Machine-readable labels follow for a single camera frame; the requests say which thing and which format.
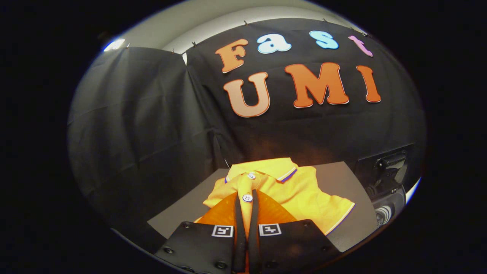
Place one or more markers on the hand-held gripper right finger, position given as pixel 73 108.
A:
pixel 254 236

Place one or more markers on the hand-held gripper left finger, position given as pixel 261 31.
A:
pixel 240 236

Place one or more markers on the yellow polo shirt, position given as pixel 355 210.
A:
pixel 296 194

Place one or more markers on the grey board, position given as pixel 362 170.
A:
pixel 182 213

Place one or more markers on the black backdrop cloth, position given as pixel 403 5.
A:
pixel 152 133

